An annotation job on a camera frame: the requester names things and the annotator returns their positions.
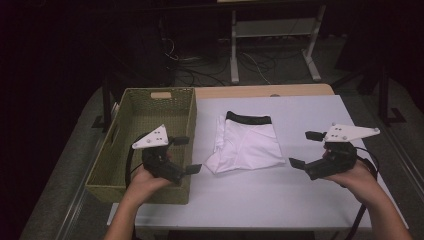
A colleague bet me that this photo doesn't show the white underpants with black waistband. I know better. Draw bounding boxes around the white underpants with black waistband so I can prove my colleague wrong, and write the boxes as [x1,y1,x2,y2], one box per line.
[203,110,287,175]

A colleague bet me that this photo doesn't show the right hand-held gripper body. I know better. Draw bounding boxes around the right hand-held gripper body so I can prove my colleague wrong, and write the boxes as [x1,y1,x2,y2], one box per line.
[303,123,381,181]

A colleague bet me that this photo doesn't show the white metal stand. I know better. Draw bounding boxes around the white metal stand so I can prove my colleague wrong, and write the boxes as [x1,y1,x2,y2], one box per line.
[229,4,327,84]

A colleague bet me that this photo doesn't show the green woven basket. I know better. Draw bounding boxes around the green woven basket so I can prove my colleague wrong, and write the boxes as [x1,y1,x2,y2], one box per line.
[84,87,198,205]

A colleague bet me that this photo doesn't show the white table cover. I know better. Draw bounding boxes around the white table cover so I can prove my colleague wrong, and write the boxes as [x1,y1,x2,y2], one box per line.
[107,94,409,231]

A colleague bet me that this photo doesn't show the person's left hand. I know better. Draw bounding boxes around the person's left hand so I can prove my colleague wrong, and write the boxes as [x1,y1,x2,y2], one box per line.
[128,164,174,204]

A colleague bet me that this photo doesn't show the person's right hand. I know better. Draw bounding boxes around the person's right hand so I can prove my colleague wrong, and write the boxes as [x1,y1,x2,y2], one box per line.
[323,160,378,204]

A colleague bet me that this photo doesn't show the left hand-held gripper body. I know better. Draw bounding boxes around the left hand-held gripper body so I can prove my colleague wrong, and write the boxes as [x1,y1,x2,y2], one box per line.
[131,124,186,186]

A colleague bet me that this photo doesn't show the black floor cable tangle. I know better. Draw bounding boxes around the black floor cable tangle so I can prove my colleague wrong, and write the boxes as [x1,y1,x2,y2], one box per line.
[163,38,232,88]

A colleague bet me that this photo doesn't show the white floor cable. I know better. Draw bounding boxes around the white floor cable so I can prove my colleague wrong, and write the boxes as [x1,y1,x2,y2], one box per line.
[244,52,272,85]

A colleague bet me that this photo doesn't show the tall black metal stand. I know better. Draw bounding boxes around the tall black metal stand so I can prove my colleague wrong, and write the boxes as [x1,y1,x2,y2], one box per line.
[333,59,407,127]

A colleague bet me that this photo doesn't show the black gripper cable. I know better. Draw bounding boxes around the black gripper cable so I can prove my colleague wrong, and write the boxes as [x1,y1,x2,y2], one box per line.
[344,146,380,240]
[124,132,151,188]

